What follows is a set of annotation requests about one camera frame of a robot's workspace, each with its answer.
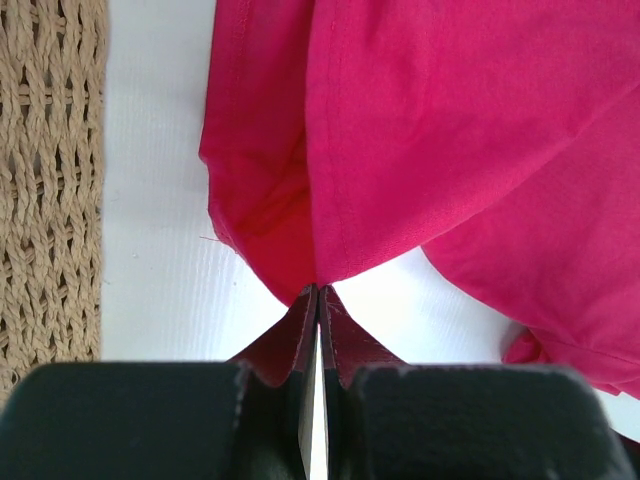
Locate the wicker laundry basket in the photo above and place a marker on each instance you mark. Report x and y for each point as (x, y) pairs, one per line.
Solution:
(53, 61)

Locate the pink t shirt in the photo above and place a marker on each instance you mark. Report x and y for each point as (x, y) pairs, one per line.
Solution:
(500, 137)

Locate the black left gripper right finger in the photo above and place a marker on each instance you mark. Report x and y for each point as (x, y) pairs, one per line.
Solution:
(346, 348)

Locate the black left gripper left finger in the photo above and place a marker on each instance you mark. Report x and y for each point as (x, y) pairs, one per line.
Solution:
(273, 433)

